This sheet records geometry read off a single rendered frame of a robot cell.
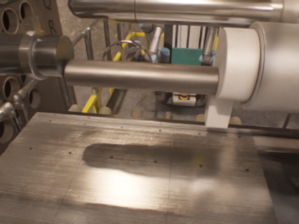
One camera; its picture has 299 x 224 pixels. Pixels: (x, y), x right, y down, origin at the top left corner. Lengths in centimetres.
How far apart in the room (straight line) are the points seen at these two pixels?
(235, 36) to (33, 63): 55
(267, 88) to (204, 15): 42
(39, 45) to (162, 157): 59
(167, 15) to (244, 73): 42
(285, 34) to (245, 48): 10
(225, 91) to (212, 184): 39
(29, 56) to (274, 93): 65
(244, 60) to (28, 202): 79
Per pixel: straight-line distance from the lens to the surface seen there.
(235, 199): 90
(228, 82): 62
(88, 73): 73
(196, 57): 279
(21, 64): 77
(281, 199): 103
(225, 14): 95
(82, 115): 117
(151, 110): 278
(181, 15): 94
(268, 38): 64
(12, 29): 276
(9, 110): 127
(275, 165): 114
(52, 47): 73
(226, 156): 102
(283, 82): 64
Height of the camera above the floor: 164
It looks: 37 degrees down
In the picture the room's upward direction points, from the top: straight up
